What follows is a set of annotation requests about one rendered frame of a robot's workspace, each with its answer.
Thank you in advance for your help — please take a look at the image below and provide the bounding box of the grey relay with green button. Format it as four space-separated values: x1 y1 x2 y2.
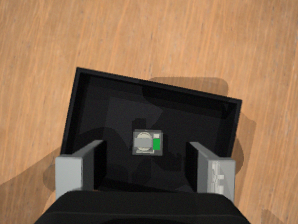
132 129 163 156

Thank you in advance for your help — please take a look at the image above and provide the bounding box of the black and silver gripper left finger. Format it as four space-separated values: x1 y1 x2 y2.
55 140 107 200

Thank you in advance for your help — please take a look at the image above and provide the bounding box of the black rectangular tray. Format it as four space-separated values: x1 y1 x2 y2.
60 67 243 193

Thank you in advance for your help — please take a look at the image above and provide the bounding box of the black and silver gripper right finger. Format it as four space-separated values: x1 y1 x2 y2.
185 142 236 204

